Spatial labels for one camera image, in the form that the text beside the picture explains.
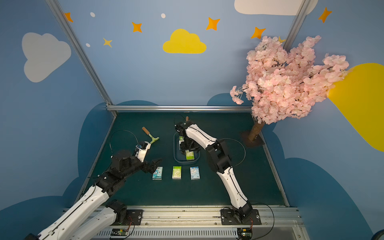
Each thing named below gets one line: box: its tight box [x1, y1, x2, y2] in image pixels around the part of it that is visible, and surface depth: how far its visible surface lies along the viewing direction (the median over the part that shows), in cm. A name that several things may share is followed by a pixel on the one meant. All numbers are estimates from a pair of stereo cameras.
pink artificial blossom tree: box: [229, 35, 349, 141], surface depth 66 cm
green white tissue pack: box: [172, 166, 182, 180], surface depth 90 cm
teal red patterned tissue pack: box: [152, 166, 163, 181], surface depth 88 cm
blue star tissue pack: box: [190, 166, 200, 180], surface depth 90 cm
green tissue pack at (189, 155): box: [185, 150, 195, 161], surface depth 97 cm
